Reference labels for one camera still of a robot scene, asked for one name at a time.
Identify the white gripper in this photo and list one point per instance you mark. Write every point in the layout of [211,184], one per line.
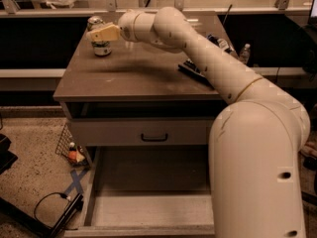
[127,26]

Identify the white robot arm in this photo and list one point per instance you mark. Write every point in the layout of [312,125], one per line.
[254,142]

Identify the grey drawer cabinet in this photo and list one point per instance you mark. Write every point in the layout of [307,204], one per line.
[135,81]

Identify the closed top drawer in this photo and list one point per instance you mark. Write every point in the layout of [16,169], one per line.
[140,132]

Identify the open middle drawer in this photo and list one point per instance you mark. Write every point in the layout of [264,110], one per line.
[147,192]

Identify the blue chip bag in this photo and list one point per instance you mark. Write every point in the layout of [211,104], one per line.
[191,69]

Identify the clear water bottle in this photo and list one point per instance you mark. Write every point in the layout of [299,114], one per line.
[245,53]

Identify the blue tape cross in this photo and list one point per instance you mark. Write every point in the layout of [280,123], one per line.
[76,181]

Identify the black stand leg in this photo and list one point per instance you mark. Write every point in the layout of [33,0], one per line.
[35,225]

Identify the wire basket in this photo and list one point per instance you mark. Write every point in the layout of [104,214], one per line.
[63,146]

